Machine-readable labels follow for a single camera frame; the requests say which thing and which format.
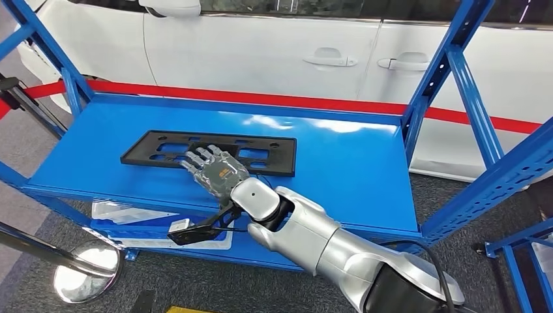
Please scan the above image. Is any white car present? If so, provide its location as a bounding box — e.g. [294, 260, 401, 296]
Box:
[17, 0, 553, 183]

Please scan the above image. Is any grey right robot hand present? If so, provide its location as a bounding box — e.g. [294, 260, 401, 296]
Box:
[179, 144, 252, 206]

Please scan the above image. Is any translucent white plastic bin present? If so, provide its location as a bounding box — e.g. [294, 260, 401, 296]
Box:
[91, 199, 180, 226]

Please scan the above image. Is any chrome stanchion with dark head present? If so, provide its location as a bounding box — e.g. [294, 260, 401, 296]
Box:
[0, 78, 68, 139]

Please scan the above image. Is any blue wheeled shelf rack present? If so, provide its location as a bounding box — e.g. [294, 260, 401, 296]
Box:
[473, 218, 553, 313]

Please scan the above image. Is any blue plastic crate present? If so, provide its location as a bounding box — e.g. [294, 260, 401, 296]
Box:
[91, 218, 234, 243]

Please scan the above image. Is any thin black camera cable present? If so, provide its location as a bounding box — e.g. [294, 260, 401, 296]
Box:
[224, 171, 274, 233]

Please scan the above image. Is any chrome stanchion with chrome base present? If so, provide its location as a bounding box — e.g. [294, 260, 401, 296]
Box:
[0, 222, 124, 305]

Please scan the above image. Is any red barrier belt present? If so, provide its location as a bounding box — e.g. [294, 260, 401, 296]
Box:
[0, 80, 543, 135]

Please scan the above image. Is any blue metal shelf rack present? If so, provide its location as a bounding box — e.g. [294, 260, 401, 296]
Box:
[0, 0, 553, 273]

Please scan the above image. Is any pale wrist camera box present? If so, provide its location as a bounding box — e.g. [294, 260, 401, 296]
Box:
[168, 218, 192, 234]

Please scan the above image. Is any small black flat plate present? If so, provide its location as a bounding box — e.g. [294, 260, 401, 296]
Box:
[129, 290, 157, 313]

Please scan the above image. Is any long black plastic part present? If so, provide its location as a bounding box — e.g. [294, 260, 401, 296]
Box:
[120, 129, 297, 178]

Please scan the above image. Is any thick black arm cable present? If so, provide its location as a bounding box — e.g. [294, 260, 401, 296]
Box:
[380, 239, 456, 313]

